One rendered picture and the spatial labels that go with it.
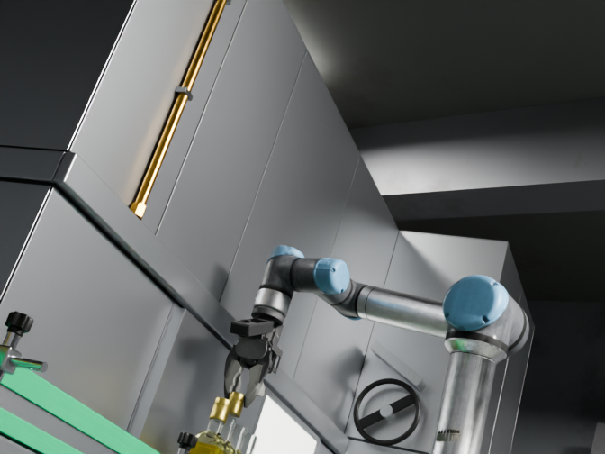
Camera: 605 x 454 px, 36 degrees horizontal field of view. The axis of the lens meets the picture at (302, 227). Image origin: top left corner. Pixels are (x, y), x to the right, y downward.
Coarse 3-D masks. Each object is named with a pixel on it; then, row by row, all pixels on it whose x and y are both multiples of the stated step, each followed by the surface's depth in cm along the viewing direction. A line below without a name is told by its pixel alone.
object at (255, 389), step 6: (258, 366) 195; (252, 372) 194; (258, 372) 194; (252, 378) 194; (258, 378) 193; (252, 384) 193; (258, 384) 193; (252, 390) 192; (258, 390) 193; (264, 390) 198; (246, 396) 192; (252, 396) 192; (246, 402) 192
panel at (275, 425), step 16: (272, 416) 238; (288, 416) 247; (256, 432) 230; (272, 432) 239; (288, 432) 248; (304, 432) 258; (256, 448) 231; (272, 448) 240; (288, 448) 249; (304, 448) 259
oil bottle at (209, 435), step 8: (200, 432) 183; (208, 432) 183; (216, 432) 183; (200, 440) 182; (208, 440) 181; (216, 440) 181; (224, 440) 184; (192, 448) 182; (200, 448) 181; (208, 448) 180; (216, 448) 181; (224, 448) 184
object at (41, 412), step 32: (0, 384) 110; (32, 384) 114; (0, 416) 110; (32, 416) 115; (64, 416) 120; (96, 416) 127; (32, 448) 116; (64, 448) 121; (96, 448) 128; (128, 448) 134
